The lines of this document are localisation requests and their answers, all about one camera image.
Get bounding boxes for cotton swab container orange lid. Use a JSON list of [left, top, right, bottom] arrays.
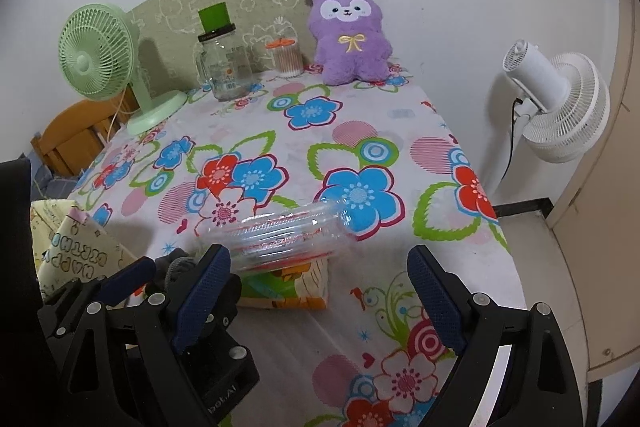
[[265, 38, 303, 80]]

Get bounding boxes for green fan power cord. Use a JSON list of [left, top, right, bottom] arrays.
[[111, 89, 128, 138]]

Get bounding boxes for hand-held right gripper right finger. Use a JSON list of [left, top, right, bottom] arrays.
[[406, 245, 571, 427]]

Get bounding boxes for glass jar with green lid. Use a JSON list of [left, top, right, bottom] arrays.
[[194, 2, 254, 102]]

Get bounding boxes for yellow fabric storage basket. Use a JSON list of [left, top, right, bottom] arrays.
[[30, 199, 141, 303]]

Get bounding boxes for clear plastic bottle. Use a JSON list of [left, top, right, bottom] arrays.
[[220, 199, 358, 275]]

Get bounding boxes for orange cartoon packet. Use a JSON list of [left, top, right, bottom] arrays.
[[235, 257, 331, 310]]

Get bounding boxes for green desk fan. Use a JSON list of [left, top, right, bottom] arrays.
[[58, 3, 188, 136]]

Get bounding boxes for beige door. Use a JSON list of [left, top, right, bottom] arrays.
[[547, 0, 640, 385]]

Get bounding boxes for wooden bed headboard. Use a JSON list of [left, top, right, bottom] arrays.
[[31, 99, 136, 178]]

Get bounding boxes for white standing fan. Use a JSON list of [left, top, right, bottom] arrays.
[[484, 39, 612, 198]]

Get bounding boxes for blue plaid blanket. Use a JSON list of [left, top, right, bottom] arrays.
[[30, 157, 76, 204]]

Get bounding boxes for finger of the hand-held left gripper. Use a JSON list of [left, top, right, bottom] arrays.
[[192, 274, 243, 348], [37, 256, 156, 358]]

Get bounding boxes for black fan power cable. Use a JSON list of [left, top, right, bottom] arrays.
[[500, 97, 526, 182]]

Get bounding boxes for grey socks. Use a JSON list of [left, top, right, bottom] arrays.
[[152, 247, 198, 293]]

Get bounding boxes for floral tablecloth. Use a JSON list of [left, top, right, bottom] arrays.
[[65, 62, 528, 427]]

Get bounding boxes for dark cloth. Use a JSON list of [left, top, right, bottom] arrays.
[[0, 159, 56, 427]]

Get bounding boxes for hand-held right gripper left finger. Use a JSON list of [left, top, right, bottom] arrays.
[[60, 244, 236, 427]]

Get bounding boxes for purple plush bunny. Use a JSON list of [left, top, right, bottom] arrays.
[[300, 0, 393, 86]]

